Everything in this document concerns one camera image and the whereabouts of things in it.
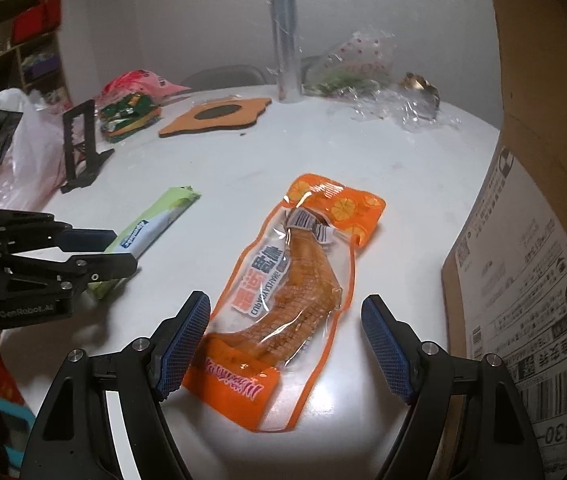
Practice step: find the gold foil wrapper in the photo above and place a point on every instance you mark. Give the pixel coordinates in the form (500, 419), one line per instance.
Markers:
(416, 82)

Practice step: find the red box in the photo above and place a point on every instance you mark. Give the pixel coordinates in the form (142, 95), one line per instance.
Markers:
(35, 22)

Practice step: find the clear bag of greens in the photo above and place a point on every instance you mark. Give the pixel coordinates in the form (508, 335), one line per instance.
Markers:
(348, 77)

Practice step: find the green snack bar packet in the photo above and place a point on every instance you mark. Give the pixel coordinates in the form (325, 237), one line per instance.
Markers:
(158, 220)

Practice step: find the light blue object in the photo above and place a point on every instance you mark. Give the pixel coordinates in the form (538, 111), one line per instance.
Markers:
(10, 430)

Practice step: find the orange meat snack packet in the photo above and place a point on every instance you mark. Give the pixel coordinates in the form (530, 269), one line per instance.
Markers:
(273, 280)

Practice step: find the crumpled clear plastic wrap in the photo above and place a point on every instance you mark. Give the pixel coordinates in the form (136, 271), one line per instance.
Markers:
(403, 112)

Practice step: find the orange coaster mat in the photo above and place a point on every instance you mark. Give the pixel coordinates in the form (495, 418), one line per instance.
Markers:
(243, 115)

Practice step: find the pink plastic bag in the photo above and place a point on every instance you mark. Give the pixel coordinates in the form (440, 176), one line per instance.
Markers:
(133, 82)

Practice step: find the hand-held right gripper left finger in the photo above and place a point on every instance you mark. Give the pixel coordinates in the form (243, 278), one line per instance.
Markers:
(183, 345)

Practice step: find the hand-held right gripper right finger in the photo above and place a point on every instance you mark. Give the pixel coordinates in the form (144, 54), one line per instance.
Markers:
(386, 350)

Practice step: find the wooden shelf unit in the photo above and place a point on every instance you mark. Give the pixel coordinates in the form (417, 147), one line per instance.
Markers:
(13, 60)

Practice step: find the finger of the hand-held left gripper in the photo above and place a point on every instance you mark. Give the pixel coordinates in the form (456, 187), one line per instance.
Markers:
(88, 240)
(108, 266)

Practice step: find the black folding stand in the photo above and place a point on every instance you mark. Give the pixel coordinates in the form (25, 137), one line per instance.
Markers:
(80, 170)

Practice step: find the brown cardboard box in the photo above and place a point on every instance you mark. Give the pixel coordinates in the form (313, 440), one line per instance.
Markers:
(528, 210)

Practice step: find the clear wrapped tube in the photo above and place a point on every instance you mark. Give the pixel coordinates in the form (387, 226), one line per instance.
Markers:
(285, 35)

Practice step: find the green snack packets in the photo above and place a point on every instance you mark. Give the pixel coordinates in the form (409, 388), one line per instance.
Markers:
(128, 115)

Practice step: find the white plastic bag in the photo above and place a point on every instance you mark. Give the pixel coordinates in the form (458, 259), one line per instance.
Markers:
(28, 160)

